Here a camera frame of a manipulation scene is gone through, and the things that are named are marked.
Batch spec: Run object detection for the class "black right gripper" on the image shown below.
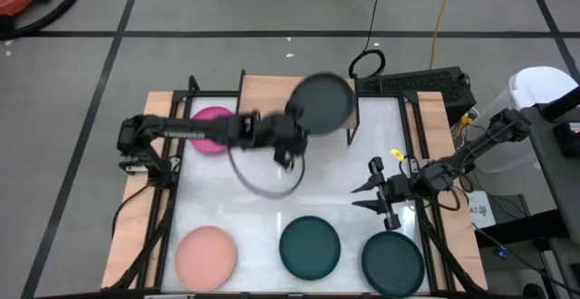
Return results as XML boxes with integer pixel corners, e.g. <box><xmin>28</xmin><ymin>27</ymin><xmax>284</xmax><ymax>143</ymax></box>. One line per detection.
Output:
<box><xmin>351</xmin><ymin>155</ymin><xmax>416</xmax><ymax>232</ymax></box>

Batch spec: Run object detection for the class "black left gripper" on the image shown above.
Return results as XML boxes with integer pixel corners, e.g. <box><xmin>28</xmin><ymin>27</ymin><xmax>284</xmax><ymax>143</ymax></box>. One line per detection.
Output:
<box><xmin>264</xmin><ymin>101</ymin><xmax>312</xmax><ymax>170</ymax></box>

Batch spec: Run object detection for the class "dark grey plate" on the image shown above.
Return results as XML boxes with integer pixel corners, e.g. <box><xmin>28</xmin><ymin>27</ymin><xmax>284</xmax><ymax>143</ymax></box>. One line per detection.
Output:
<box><xmin>285</xmin><ymin>72</ymin><xmax>358</xmax><ymax>136</ymax></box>

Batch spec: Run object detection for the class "dark slate teal plate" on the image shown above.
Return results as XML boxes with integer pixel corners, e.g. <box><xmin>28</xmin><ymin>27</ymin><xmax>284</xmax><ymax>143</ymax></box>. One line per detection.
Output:
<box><xmin>361</xmin><ymin>230</ymin><xmax>426</xmax><ymax>299</ymax></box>

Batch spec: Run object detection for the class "teal green plate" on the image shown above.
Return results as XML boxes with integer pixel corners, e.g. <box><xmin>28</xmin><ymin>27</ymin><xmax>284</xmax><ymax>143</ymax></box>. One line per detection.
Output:
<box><xmin>278</xmin><ymin>216</ymin><xmax>342</xmax><ymax>282</ymax></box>

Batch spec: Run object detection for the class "magenta plate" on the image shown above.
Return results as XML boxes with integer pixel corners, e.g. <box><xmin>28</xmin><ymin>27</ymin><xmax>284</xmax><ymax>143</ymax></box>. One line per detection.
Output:
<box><xmin>188</xmin><ymin>105</ymin><xmax>237</xmax><ymax>155</ymax></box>

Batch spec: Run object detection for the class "salmon pink plate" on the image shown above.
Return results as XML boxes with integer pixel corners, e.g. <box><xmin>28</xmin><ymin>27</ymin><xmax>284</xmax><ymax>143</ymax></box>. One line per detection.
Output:
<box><xmin>174</xmin><ymin>226</ymin><xmax>238</xmax><ymax>293</ymax></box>

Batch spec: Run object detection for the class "wooden shelf with black legs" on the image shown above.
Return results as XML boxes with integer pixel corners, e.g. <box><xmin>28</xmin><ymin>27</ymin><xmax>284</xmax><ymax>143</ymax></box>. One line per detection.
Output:
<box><xmin>235</xmin><ymin>69</ymin><xmax>362</xmax><ymax>147</ymax></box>

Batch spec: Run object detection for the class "white paper sign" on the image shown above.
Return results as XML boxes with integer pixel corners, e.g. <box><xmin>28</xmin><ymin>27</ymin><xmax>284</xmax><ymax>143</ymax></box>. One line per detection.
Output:
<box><xmin>465</xmin><ymin>190</ymin><xmax>498</xmax><ymax>229</ymax></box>

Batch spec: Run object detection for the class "black computer case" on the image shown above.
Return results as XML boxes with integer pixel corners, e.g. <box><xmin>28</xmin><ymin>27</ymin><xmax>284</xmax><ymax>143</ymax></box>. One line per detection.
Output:
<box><xmin>355</xmin><ymin>66</ymin><xmax>477</xmax><ymax>126</ymax></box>

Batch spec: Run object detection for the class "grey desk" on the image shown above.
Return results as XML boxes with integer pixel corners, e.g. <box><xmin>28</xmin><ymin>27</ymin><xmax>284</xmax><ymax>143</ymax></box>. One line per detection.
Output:
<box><xmin>519</xmin><ymin>85</ymin><xmax>580</xmax><ymax>246</ymax></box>

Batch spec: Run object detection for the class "white plastic bin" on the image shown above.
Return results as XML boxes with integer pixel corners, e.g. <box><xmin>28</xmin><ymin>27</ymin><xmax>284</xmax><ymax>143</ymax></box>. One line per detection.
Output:
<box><xmin>473</xmin><ymin>66</ymin><xmax>580</xmax><ymax>173</ymax></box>

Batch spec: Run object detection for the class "black box on desk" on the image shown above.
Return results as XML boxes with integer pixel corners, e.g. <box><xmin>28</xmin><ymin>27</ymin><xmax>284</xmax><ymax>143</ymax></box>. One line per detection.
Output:
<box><xmin>554</xmin><ymin>121</ymin><xmax>580</xmax><ymax>159</ymax></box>

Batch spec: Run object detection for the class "black coiled cable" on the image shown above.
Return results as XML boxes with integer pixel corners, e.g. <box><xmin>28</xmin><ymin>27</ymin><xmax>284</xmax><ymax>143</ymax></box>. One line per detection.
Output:
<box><xmin>347</xmin><ymin>0</ymin><xmax>387</xmax><ymax>80</ymax></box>

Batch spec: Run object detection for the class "grey wrist cable loop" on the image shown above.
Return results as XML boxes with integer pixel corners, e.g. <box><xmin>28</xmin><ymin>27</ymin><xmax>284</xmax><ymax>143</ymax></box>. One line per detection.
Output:
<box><xmin>226</xmin><ymin>147</ymin><xmax>307</xmax><ymax>200</ymax></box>

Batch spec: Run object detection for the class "black metal table frame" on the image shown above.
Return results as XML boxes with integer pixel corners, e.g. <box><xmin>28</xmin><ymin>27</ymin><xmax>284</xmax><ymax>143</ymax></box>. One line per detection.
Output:
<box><xmin>101</xmin><ymin>74</ymin><xmax>488</xmax><ymax>298</ymax></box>

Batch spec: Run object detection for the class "yellow cable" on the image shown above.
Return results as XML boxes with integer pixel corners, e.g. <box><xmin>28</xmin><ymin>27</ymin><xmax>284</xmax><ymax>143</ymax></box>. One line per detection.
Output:
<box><xmin>429</xmin><ymin>0</ymin><xmax>458</xmax><ymax>70</ymax></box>

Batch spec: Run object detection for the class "black arm base cable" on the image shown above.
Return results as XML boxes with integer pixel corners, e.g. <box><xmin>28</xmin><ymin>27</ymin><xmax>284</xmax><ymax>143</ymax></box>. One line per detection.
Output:
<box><xmin>111</xmin><ymin>184</ymin><xmax>151</xmax><ymax>240</ymax></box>

